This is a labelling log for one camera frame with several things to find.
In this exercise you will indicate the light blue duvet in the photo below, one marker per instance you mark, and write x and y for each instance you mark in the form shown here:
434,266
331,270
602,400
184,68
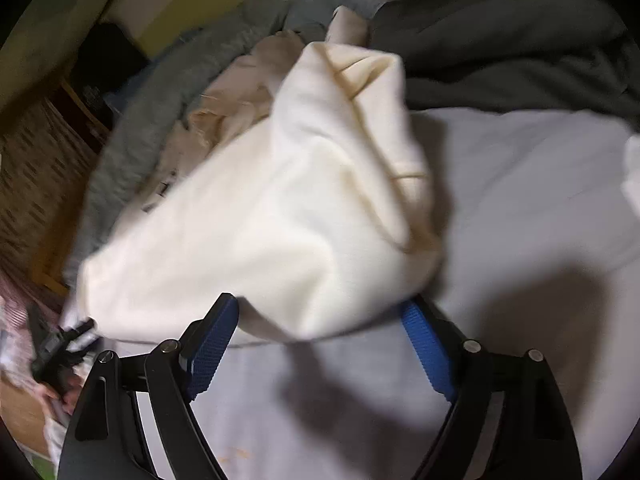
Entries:
150,110

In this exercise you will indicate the black hanging garment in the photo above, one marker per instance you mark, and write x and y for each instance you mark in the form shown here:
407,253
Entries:
105,70

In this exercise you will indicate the green checked cloth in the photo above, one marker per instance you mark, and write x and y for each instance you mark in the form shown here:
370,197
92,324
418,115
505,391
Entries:
60,35

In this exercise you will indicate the maroon striped cloth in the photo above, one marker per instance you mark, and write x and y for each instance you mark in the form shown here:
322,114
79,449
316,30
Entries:
20,300

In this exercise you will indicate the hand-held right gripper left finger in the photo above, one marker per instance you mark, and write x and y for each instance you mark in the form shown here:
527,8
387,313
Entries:
212,355

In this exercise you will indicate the patterned beige curtain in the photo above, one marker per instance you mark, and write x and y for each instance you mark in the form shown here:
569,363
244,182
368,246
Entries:
40,185

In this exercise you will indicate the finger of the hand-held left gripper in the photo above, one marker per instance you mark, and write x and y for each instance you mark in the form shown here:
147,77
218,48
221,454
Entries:
80,332

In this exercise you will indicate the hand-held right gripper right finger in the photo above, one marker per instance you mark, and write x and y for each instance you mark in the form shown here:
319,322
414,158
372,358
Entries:
430,355

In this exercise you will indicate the white cloth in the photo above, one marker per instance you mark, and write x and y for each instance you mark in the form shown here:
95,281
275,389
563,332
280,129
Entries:
632,170

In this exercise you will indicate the cream printed hoodie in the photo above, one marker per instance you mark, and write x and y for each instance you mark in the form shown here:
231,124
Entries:
275,200

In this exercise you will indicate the dark grey garment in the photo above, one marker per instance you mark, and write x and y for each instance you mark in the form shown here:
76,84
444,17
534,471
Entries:
500,50

